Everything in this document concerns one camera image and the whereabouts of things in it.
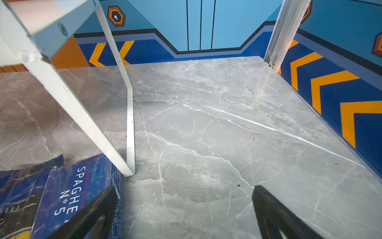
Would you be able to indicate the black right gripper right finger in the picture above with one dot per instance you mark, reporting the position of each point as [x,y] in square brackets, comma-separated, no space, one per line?
[276,221]

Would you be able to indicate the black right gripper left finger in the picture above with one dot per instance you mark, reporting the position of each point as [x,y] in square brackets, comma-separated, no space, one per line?
[94,221]

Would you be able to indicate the dark blue Barilla spaghetti box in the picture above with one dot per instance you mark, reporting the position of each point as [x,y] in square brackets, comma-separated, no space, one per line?
[69,189]

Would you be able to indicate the blue yellow spaghetti bag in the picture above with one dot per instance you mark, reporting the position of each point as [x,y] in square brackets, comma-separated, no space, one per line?
[21,192]

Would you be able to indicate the white two-tier metal shelf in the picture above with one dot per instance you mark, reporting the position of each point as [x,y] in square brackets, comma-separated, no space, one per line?
[32,32]

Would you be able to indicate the aluminium corner post right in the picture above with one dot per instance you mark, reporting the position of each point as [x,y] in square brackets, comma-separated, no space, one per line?
[287,23]

